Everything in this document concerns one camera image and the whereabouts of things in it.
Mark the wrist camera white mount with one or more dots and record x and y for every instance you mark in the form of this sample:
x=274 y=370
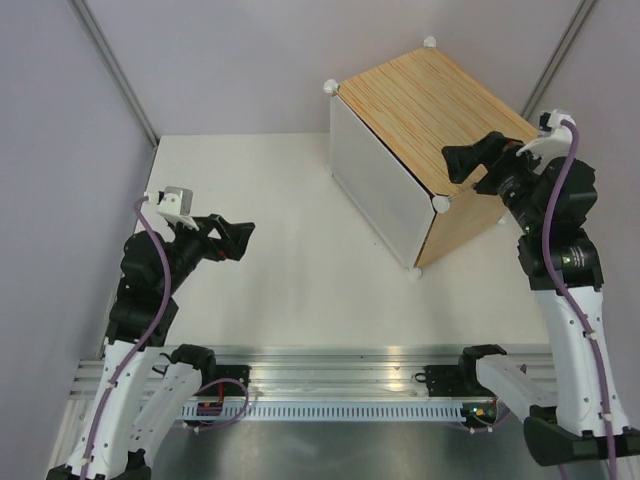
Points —
x=173 y=204
x=553 y=139

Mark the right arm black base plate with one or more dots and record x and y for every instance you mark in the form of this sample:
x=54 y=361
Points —
x=443 y=381

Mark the white translucent cabinet door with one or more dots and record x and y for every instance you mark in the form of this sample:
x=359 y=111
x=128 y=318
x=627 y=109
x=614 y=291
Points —
x=391 y=199

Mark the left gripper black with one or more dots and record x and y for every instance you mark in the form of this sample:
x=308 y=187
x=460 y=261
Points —
x=234 y=236

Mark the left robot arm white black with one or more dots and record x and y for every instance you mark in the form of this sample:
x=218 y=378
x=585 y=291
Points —
x=123 y=433

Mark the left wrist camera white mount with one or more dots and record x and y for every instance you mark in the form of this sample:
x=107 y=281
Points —
x=173 y=204

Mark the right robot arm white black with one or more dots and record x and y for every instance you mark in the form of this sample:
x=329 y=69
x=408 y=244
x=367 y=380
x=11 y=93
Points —
x=584 y=419

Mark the white slotted cable duct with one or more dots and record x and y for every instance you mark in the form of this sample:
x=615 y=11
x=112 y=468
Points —
x=375 y=411

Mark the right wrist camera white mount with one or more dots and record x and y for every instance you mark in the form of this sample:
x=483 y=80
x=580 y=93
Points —
x=553 y=139

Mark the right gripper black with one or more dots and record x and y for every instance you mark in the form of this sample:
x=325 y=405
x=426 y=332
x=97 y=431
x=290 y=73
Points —
x=496 y=150

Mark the wooden two-shelf shoe cabinet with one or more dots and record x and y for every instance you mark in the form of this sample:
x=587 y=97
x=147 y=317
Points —
x=418 y=103

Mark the aluminium rail frame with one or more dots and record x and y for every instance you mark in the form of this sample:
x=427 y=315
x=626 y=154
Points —
x=329 y=377

